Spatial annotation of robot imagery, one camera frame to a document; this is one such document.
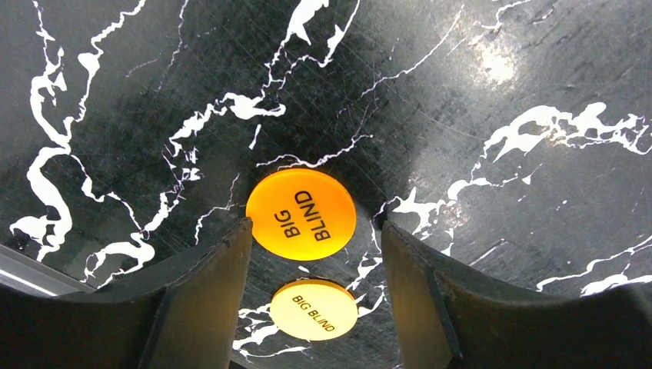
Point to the yellow dealer button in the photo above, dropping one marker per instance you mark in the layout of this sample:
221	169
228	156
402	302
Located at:
301	214
314	310

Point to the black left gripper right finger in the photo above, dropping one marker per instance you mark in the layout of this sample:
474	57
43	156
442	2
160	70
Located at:
449	315

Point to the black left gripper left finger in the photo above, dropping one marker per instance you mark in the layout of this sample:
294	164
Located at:
179	313

